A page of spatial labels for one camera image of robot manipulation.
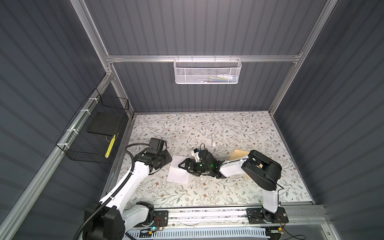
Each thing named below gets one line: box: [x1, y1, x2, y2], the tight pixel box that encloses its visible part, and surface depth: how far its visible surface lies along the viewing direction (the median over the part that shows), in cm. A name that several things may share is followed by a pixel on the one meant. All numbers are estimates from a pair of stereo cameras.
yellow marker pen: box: [105, 134, 116, 159], surface depth 70 cm
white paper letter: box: [167, 155, 190, 184], surface depth 90 cm
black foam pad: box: [87, 110, 124, 136], surface depth 76 cm
